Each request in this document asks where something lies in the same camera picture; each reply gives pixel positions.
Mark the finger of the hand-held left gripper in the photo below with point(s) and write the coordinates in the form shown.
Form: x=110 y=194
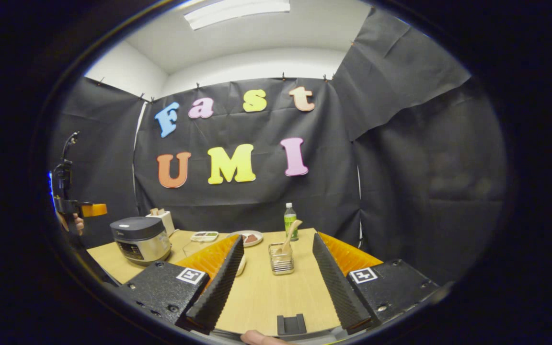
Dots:
x=94 y=210

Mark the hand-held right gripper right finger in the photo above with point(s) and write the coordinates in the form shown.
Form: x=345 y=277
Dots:
x=336 y=282

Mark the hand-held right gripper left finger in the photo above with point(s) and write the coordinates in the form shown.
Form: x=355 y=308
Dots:
x=216 y=287

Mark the clear plastic rice container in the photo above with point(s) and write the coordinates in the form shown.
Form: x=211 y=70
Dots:
x=241 y=266

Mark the black and silver rice cooker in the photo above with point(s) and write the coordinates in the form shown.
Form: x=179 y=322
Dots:
x=139 y=239

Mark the wooden spoon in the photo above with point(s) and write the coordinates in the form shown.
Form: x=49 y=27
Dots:
x=288 y=242

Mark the white divided condiment tray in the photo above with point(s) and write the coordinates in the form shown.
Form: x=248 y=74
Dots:
x=204 y=236

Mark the white oval plate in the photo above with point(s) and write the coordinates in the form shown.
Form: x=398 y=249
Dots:
x=237 y=238

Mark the white toaster with bread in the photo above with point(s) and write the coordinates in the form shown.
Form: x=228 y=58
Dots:
x=163 y=221

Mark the green label drink bottle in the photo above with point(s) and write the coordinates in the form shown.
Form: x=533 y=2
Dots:
x=290 y=223

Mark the black backdrop cloth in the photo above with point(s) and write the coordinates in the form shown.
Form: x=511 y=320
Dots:
x=266 y=201

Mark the ceiling light panel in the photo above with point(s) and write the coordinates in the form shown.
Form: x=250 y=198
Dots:
x=237 y=12

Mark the black u-shaped bracket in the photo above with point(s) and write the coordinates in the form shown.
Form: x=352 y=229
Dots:
x=291 y=326

